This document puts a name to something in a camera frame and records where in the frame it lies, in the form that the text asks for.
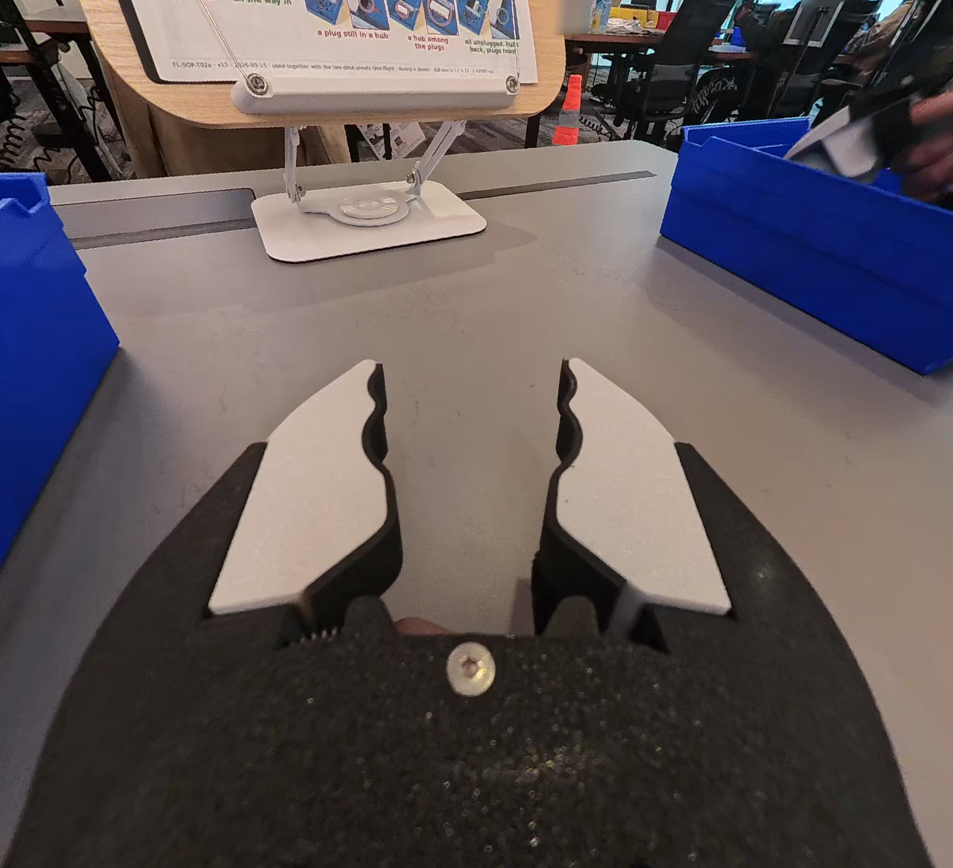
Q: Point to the blue plastic bin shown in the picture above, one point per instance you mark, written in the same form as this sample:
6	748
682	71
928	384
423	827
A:
782	250
52	362

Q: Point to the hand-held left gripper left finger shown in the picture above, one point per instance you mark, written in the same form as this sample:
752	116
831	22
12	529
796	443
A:
298	511

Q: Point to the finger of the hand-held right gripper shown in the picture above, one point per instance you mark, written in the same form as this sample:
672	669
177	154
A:
864	157
826	135

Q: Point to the wooden office desk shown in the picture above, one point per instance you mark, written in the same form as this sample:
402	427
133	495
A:
595	38

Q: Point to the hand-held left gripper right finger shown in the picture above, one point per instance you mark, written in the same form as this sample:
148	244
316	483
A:
640	511

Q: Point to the printed instruction sheet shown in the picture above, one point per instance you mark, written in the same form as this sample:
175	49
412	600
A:
335	56

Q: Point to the instruction sheet on wooden stand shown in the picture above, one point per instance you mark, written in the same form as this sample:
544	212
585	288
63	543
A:
447	220

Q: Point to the black office chair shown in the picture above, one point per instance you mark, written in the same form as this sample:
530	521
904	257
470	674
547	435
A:
692	49

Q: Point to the person's right hand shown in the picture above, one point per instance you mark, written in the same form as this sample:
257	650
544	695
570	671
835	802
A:
934	116

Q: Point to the orange traffic cone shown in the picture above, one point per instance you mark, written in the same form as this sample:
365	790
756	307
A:
569	116

